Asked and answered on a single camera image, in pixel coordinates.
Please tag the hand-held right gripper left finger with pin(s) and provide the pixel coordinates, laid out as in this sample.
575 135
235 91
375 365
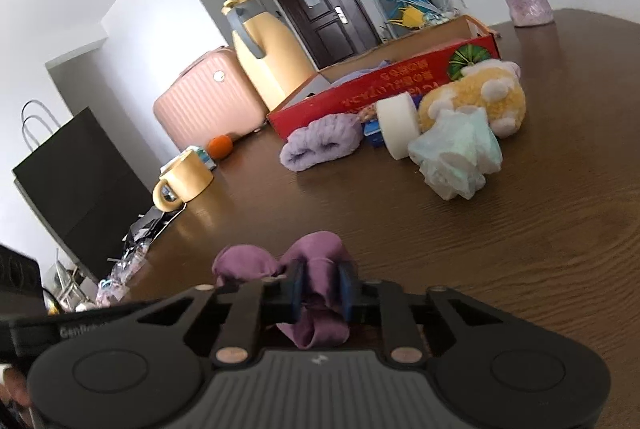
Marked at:
296 286

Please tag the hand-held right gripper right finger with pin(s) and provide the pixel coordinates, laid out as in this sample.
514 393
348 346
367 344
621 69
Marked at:
346 289

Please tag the purple cloth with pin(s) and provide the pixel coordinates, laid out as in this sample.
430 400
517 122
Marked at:
320 269

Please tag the lavender fluffy headband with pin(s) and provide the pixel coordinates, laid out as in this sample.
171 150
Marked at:
320 144

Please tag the blue tissue packet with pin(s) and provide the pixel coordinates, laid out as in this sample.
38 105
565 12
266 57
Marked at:
372 134

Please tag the pale green mesh bath pouf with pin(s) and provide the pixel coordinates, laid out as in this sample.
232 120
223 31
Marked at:
455 154

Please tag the red cardboard box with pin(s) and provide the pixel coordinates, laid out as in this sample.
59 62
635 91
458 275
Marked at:
320 114

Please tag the yellow white plush toy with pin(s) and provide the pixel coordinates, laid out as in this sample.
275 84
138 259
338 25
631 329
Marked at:
480 94

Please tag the person's left hand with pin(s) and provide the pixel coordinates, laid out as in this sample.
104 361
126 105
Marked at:
12 389

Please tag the black paper bag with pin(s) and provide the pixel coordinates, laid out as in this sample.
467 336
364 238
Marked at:
85 179

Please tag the pile of plastic wrappers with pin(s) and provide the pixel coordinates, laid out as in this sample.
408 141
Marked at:
140 239

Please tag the yellow ceramic mug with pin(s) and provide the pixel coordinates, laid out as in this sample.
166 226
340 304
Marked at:
192 176

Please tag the blue white tissue box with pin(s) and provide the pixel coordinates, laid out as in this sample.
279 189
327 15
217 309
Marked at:
204 158

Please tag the orange fruit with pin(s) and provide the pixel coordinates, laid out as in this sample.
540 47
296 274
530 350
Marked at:
220 147

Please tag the pink ribbed suitcase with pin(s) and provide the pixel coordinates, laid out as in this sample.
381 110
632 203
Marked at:
210 109

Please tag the yellow thermos jug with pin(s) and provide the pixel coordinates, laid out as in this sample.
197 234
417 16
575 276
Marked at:
280 59

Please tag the dark brown door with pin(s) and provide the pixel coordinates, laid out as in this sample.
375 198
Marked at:
325 19

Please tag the blue yellow toy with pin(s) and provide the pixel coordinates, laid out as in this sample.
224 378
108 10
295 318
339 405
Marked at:
410 14

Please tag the cart with bottles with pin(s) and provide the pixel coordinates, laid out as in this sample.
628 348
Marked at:
440 16

